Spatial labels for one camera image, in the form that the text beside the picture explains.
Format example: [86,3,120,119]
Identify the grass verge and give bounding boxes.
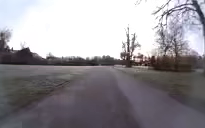
[113,64,205,118]

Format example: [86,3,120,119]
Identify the group of bare trees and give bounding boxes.
[0,28,14,53]

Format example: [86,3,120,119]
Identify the distant line of trees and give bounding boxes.
[0,46,124,67]

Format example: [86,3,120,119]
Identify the bushes with thin trees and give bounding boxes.
[151,19,199,73]

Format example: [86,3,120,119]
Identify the small bare tree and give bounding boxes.
[119,24,142,68]

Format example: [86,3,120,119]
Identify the grey asphalt path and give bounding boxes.
[0,64,205,128]

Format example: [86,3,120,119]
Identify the frosty grass field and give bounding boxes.
[0,63,101,124]

